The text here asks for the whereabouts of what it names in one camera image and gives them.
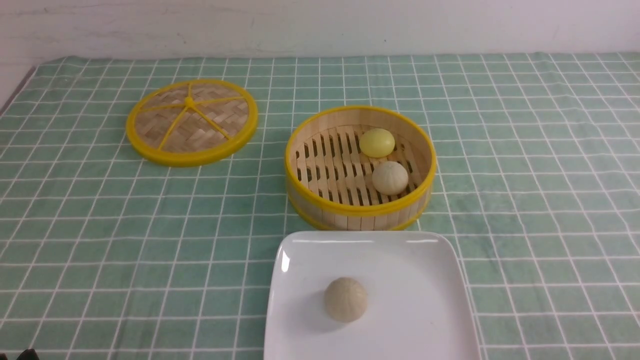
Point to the black object bottom left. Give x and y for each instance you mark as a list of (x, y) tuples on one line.
[(29, 354)]

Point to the yellow steamed bun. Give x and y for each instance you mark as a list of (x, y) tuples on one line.
[(377, 143)]

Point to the yellow bamboo steamer basket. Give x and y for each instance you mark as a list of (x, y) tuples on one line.
[(328, 178)]

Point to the beige steamed bun on plate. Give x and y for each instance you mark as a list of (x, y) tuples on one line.
[(345, 299)]

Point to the green checkered tablecloth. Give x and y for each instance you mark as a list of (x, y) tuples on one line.
[(106, 256)]

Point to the beige steamed bun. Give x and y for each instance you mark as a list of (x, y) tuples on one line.
[(345, 299), (390, 178)]

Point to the white square plate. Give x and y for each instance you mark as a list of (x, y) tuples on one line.
[(417, 304)]

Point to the yellow woven steamer lid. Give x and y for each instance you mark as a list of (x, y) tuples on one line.
[(192, 123)]

